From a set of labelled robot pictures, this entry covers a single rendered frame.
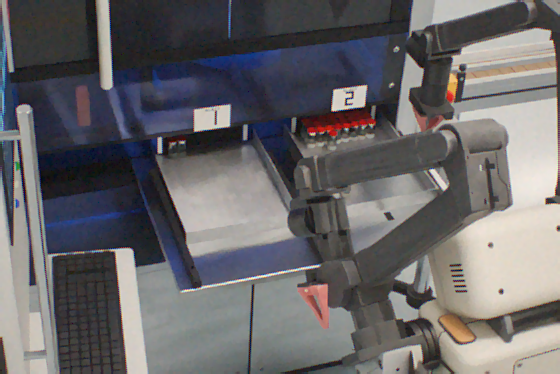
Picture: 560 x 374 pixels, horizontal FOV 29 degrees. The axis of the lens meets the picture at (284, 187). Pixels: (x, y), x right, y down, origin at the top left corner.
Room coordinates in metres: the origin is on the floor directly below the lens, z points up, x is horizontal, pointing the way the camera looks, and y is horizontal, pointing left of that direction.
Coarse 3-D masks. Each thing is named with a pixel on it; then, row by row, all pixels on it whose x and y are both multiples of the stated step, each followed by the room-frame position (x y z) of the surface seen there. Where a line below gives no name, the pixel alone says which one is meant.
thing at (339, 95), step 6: (336, 90) 2.17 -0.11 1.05; (342, 90) 2.18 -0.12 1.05; (348, 90) 2.18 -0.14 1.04; (354, 90) 2.19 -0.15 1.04; (360, 90) 2.19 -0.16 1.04; (336, 96) 2.17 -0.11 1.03; (342, 96) 2.18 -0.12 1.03; (348, 96) 2.18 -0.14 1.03; (354, 96) 2.19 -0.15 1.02; (360, 96) 2.20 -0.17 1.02; (336, 102) 2.17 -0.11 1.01; (342, 102) 2.18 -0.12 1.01; (348, 102) 2.18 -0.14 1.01; (354, 102) 2.19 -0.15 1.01; (360, 102) 2.20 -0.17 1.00; (336, 108) 2.17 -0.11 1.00; (342, 108) 2.18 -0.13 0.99
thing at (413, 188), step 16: (384, 128) 2.26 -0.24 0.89; (288, 144) 2.17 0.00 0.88; (304, 144) 2.18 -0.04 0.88; (336, 144) 2.19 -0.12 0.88; (352, 144) 2.19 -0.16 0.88; (400, 176) 2.07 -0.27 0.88; (416, 176) 2.08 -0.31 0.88; (352, 192) 2.00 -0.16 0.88; (368, 192) 2.00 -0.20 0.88; (384, 192) 2.01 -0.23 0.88; (400, 192) 2.01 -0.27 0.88; (416, 192) 1.97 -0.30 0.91; (432, 192) 1.99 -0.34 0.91; (352, 208) 1.91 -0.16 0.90; (368, 208) 1.93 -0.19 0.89; (384, 208) 1.94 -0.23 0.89
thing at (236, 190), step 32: (160, 160) 2.07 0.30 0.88; (192, 160) 2.08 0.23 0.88; (224, 160) 2.09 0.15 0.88; (256, 160) 2.10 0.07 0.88; (192, 192) 1.96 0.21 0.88; (224, 192) 1.96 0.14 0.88; (256, 192) 1.97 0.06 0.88; (288, 192) 1.94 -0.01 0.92; (192, 224) 1.84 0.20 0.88; (224, 224) 1.85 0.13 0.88; (256, 224) 1.83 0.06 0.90
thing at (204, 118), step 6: (204, 108) 2.06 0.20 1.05; (210, 108) 2.06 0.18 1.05; (216, 108) 2.07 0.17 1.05; (222, 108) 2.07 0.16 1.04; (228, 108) 2.08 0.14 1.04; (198, 114) 2.05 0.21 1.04; (204, 114) 2.06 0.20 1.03; (210, 114) 2.06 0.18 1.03; (222, 114) 2.07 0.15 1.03; (228, 114) 2.08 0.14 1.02; (198, 120) 2.05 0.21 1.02; (204, 120) 2.06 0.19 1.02; (210, 120) 2.06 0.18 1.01; (222, 120) 2.07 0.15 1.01; (228, 120) 2.08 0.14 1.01; (198, 126) 2.05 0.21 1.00; (204, 126) 2.06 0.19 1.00; (210, 126) 2.06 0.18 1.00; (216, 126) 2.07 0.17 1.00; (222, 126) 2.07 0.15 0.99; (228, 126) 2.08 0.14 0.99
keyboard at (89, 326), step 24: (72, 264) 1.74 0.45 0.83; (96, 264) 1.75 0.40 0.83; (72, 288) 1.67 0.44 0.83; (96, 288) 1.67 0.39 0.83; (72, 312) 1.60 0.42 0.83; (96, 312) 1.60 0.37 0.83; (120, 312) 1.62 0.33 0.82; (72, 336) 1.53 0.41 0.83; (96, 336) 1.53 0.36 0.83; (120, 336) 1.55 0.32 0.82; (72, 360) 1.46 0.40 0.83; (96, 360) 1.47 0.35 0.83; (120, 360) 1.47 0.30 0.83
